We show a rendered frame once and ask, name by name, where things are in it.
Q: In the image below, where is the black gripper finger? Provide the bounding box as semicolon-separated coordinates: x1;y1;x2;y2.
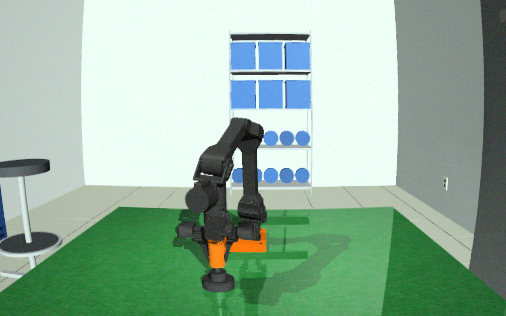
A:
192;238;209;262
225;237;238;263

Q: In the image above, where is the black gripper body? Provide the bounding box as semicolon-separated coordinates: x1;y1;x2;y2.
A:
177;204;254;239

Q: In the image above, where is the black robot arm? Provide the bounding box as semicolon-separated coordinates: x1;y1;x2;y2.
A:
185;117;267;242

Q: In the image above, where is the orange knob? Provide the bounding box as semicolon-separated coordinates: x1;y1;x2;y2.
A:
208;241;225;268

